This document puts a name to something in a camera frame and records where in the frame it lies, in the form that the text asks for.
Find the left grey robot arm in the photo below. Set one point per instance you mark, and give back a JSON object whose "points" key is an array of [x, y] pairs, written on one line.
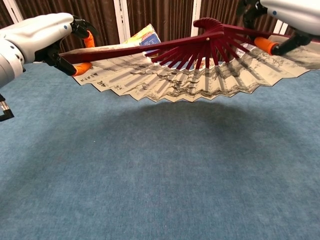
{"points": [[8, 65]]}

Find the dark brown curtain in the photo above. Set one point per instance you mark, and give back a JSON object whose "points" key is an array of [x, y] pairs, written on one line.
{"points": [[162, 15]]}

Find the red-ribbed paper folding fan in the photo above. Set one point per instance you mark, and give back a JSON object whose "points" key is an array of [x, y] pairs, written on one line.
{"points": [[175, 85]]}

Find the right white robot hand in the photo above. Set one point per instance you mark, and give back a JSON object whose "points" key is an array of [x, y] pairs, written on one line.
{"points": [[295, 12]]}

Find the blue and yellow carton box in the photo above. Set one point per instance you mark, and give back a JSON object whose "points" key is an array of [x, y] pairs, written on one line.
{"points": [[147, 37]]}

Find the teal felt table mat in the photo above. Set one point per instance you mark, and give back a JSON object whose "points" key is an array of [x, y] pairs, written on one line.
{"points": [[150, 175]]}

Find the white partition post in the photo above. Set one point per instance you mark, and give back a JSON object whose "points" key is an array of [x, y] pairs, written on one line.
{"points": [[283, 27], [121, 20], [196, 10], [13, 10]]}

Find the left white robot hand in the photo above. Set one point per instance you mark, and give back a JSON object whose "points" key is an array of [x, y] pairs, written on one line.
{"points": [[37, 35]]}

